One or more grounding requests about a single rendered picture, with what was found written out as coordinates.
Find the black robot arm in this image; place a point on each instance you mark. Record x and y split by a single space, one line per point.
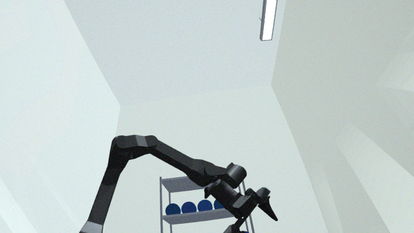
124 148

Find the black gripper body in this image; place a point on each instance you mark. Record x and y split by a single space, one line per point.
235 228

